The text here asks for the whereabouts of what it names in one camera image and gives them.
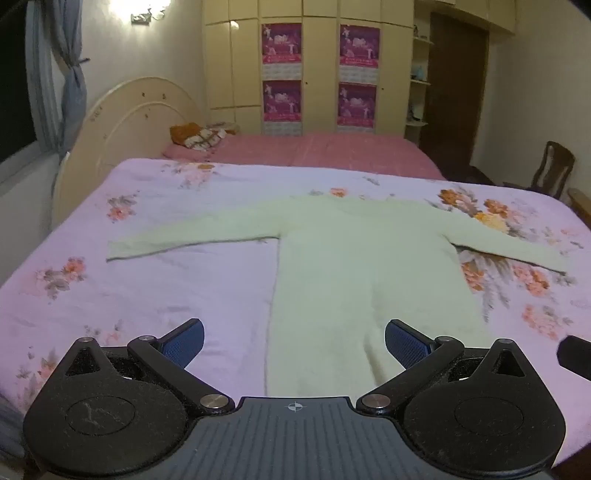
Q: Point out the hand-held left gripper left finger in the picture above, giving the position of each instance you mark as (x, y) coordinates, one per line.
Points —
(183, 345)

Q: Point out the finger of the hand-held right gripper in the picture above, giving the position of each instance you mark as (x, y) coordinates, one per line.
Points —
(577, 357)

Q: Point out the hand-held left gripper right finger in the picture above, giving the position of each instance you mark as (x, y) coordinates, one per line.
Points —
(406, 345)

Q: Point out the pale green sweater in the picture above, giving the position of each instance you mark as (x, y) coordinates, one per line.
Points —
(351, 267)

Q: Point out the purple floral blanket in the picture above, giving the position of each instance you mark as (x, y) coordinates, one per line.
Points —
(138, 286)

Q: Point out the wooden furniture piece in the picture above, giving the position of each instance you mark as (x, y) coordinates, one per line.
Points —
(581, 205)

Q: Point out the wooden chair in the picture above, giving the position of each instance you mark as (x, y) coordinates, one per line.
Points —
(551, 168)

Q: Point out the pink bed sheet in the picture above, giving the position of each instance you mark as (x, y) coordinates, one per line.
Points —
(332, 150)

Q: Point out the floral patterned pillow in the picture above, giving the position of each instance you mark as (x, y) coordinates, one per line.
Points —
(205, 137)

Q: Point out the cream rounded headboard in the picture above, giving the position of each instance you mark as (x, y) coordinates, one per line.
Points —
(134, 120)

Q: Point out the dark brown door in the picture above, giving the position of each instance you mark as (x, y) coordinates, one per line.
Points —
(455, 92)

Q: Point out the open corner shelf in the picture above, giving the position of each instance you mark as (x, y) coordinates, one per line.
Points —
(419, 83)

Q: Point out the grey blue curtain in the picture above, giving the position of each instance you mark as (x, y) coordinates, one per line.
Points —
(69, 92)

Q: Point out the cream wardrobe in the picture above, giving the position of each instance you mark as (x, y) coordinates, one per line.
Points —
(318, 69)

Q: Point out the dark window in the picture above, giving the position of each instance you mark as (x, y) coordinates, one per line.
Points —
(14, 92)

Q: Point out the cream overhead cabinet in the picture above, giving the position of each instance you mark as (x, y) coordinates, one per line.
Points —
(480, 11)

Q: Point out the purple wall poster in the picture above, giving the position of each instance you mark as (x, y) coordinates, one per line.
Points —
(281, 44)
(356, 104)
(359, 42)
(281, 102)

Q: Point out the wall lamp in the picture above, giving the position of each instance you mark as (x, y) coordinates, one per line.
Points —
(145, 11)

